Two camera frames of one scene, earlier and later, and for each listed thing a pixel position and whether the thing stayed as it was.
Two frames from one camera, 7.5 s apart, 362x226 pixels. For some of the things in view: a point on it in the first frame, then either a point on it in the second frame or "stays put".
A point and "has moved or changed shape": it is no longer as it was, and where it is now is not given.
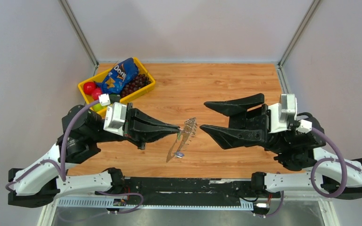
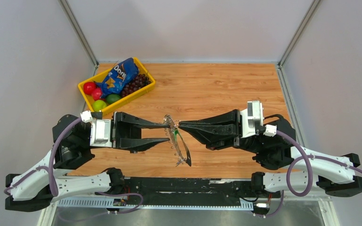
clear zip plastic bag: (188, 129) has moved or changed shape
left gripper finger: (149, 136) -> (134, 145)
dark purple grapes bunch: (140, 81) stays put
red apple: (88, 87) stays put
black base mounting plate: (189, 188) stays put
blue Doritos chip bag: (113, 81) stays put
